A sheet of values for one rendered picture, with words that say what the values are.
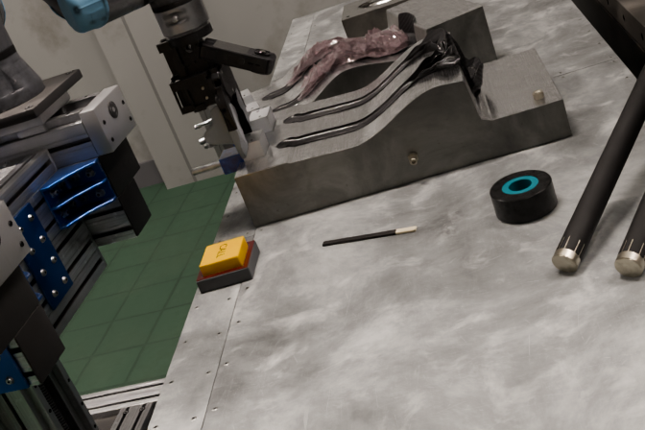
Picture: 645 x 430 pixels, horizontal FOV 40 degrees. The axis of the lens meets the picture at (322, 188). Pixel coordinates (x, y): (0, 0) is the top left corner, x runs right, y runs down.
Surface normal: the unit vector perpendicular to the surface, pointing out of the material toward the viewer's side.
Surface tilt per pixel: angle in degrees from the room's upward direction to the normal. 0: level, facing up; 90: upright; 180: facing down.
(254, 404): 0
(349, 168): 90
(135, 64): 90
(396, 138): 90
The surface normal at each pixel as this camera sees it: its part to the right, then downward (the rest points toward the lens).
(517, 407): -0.33, -0.86
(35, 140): -0.14, 0.44
